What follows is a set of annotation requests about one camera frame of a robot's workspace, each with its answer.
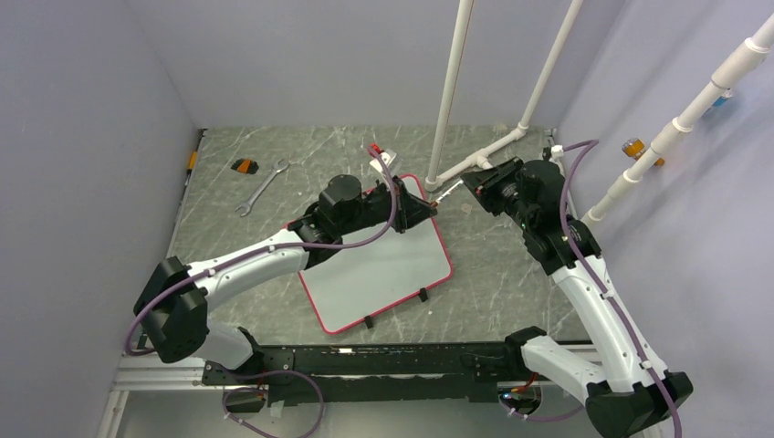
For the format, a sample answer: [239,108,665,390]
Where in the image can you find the blue wall fitting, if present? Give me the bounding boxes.
[712,89,733,108]

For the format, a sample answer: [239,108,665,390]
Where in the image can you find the aluminium frame rail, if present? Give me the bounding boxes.
[98,357,596,437]

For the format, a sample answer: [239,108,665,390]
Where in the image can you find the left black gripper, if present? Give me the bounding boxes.
[339,175,437,236]

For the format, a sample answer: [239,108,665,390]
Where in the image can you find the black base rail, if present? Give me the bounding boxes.
[202,341,534,405]

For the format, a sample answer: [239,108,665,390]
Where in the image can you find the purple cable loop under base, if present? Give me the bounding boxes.
[221,369,327,438]

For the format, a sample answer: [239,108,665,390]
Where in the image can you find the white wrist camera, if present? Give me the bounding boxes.
[369,143,403,177]
[544,144,565,162]

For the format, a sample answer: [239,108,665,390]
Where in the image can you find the red framed whiteboard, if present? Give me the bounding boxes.
[297,173,455,336]

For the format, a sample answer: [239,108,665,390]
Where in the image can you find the white pipe on wall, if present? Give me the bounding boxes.
[581,17,773,227]

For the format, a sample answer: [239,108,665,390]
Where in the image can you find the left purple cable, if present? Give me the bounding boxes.
[123,148,401,358]

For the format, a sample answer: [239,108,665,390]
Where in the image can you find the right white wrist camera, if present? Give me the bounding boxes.
[544,144,565,162]

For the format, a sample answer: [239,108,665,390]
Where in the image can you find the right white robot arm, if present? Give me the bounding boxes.
[461,159,694,437]

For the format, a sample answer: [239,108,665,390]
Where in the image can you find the orange yellow wall fitting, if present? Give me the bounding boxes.
[622,138,646,161]

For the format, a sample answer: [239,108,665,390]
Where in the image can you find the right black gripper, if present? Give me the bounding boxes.
[459,155,535,231]

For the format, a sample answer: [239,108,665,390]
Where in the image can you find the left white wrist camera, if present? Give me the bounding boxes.
[369,143,403,177]

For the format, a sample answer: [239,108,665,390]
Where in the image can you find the silver wrench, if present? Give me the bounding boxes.
[235,159,289,217]

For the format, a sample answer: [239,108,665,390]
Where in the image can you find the black orange brush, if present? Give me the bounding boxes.
[231,158,260,174]

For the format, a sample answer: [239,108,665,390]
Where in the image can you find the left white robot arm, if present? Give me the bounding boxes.
[131,174,437,383]

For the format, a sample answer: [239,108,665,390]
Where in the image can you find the white pvc pipe frame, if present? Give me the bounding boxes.
[424,1,590,191]

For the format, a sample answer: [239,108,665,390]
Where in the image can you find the white marker pen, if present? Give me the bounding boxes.
[431,181,462,207]

